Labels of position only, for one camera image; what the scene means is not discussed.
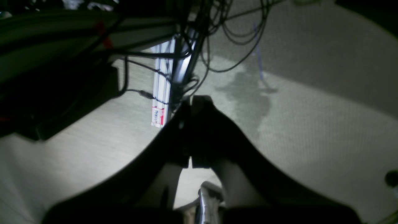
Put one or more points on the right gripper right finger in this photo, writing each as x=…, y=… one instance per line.
x=255, y=191

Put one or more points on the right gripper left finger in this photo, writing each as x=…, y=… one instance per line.
x=143, y=192

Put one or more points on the black equipment case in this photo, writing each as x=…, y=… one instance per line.
x=41, y=106

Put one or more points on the aluminium frame post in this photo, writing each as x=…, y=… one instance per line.
x=173, y=80

